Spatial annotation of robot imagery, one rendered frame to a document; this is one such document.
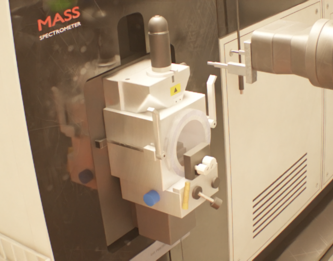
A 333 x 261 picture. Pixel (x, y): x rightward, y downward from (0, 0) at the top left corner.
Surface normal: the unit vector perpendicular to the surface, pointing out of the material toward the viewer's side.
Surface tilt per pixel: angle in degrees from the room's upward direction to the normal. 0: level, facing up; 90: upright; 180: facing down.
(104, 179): 90
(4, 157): 90
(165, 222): 90
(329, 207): 0
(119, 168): 90
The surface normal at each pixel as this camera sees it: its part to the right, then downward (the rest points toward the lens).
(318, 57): -0.61, 0.18
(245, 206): 0.79, 0.18
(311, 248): -0.08, -0.91
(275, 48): -0.30, 0.41
